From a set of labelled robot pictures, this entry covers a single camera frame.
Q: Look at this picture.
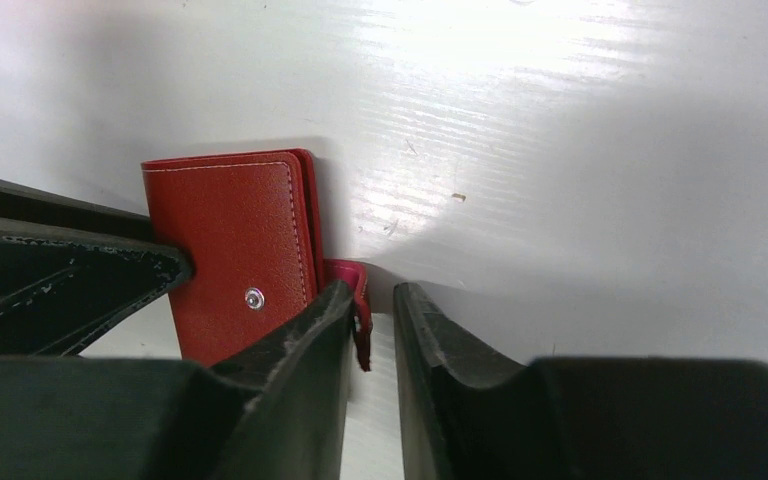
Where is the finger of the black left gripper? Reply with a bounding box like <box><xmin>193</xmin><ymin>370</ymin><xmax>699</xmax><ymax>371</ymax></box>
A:
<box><xmin>0</xmin><ymin>180</ymin><xmax>193</xmax><ymax>356</ymax></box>

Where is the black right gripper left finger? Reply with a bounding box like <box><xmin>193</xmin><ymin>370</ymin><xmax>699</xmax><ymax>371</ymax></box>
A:
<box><xmin>0</xmin><ymin>281</ymin><xmax>354</xmax><ymax>479</ymax></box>

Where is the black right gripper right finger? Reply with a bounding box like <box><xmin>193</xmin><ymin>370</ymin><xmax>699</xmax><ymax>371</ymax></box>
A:
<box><xmin>393</xmin><ymin>282</ymin><xmax>768</xmax><ymax>479</ymax></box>

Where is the red leather card holder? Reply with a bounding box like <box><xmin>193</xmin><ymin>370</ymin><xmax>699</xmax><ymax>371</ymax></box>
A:
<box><xmin>142</xmin><ymin>148</ymin><xmax>372</xmax><ymax>370</ymax></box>

